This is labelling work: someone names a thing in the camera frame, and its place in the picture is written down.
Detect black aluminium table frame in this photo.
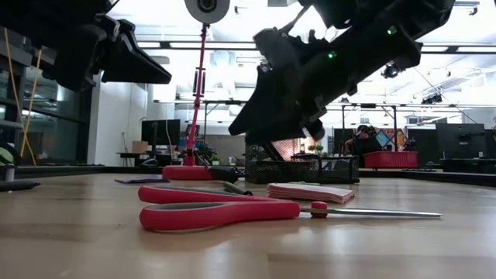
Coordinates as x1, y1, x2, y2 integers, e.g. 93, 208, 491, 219
0, 164, 496, 188

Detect black ceiling spotlight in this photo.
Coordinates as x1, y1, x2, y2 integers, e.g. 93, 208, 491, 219
381, 60, 404, 80

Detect pink sticky note pad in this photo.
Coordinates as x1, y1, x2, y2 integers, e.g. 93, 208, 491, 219
266, 182, 356, 205

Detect colourful patchwork quilt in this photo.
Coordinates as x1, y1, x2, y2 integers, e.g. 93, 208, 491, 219
374, 129, 408, 152

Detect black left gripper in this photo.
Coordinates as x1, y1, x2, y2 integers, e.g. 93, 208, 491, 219
38, 0, 173, 93

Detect red desk lamp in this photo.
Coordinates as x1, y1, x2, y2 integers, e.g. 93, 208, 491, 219
161, 0, 232, 181

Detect cardboard box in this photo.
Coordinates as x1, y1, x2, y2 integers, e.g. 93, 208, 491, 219
131, 139, 150, 154

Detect large black monitor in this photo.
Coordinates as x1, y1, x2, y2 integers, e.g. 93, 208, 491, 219
435, 122, 487, 160

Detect black computer monitor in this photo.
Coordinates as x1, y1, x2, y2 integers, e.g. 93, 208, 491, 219
140, 119, 182, 146

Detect green white object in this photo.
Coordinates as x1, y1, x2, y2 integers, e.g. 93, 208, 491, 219
0, 142, 17, 183

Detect black mesh desk organizer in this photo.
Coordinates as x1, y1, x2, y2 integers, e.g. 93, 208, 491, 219
244, 133, 361, 185

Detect black lamp power cord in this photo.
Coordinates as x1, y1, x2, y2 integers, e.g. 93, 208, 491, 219
195, 153, 249, 184

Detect person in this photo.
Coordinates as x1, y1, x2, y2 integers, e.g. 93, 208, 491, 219
343, 124, 383, 157

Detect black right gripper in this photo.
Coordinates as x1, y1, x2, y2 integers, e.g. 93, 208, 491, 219
229, 27, 422, 143

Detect purple sticky note pad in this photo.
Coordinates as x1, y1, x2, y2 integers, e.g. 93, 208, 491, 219
114, 175, 171, 184

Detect red-handled scissors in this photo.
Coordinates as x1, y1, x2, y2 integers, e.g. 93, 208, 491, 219
138, 185, 443, 234

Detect yellow cable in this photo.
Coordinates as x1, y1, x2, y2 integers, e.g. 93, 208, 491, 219
2, 26, 43, 167

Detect red storage bin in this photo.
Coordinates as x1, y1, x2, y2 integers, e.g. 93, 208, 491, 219
363, 150, 419, 170

